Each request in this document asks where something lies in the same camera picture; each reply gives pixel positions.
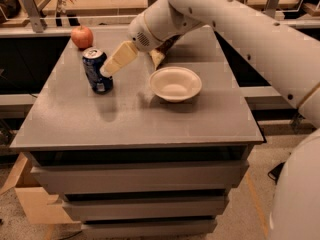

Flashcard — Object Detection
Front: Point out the blue pepsi can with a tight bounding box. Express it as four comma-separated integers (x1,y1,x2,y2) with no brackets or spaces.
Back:
82,47,113,94

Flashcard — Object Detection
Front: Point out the black power adapter with cable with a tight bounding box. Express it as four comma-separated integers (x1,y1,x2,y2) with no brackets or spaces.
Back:
268,162,284,183

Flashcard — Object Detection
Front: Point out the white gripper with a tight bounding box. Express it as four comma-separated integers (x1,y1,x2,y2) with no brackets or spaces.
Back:
100,13,160,77

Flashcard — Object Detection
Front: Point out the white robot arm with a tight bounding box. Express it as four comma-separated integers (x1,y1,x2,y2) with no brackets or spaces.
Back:
101,0,320,240

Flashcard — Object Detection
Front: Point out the grey drawer cabinet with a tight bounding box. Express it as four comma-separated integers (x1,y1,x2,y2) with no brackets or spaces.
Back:
12,27,263,239

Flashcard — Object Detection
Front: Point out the cardboard box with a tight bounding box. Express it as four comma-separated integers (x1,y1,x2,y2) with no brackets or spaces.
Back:
0,153,75,224

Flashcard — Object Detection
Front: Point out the brown chip bag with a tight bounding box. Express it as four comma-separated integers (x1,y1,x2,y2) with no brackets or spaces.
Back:
149,35,180,69

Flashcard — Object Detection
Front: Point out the white paper bowl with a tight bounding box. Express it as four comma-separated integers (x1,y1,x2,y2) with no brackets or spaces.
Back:
149,66,202,103

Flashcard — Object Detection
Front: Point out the red apple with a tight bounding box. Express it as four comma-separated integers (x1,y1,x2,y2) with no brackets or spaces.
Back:
71,26,93,49

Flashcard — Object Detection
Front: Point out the left metal bracket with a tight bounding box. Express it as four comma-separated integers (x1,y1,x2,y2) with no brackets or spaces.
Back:
21,0,45,33

